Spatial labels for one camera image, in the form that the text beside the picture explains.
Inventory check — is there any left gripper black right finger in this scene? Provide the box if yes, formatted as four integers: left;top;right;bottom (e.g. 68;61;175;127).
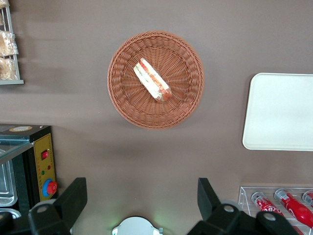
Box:
188;177;256;235

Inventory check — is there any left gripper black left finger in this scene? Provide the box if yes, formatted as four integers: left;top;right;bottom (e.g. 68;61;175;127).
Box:
28;177;88;235

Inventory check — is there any triangle sandwich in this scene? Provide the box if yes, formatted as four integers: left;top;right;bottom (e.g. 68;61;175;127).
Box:
133;57;172;103

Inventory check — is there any beige plastic tray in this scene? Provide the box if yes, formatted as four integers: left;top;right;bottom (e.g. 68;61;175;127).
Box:
242;72;313;151

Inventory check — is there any tray of pastries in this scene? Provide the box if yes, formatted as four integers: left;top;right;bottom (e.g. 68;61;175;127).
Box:
0;0;25;85

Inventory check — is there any brown round wicker basket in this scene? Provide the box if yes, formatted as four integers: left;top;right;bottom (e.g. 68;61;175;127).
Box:
107;30;205;131

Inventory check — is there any clear acrylic bottle rack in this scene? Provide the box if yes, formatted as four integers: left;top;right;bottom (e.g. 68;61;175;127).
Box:
238;186;313;235

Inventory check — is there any red cola bottle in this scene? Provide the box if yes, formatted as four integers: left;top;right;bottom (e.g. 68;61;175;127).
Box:
251;191;304;235
302;190;313;209
274;188;313;230

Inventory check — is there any black yellow food warmer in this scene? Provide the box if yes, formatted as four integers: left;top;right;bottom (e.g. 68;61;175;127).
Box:
0;123;59;220

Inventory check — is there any steel warmer pan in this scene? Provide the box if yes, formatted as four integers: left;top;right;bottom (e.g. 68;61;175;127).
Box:
0;161;18;207
0;208;22;220

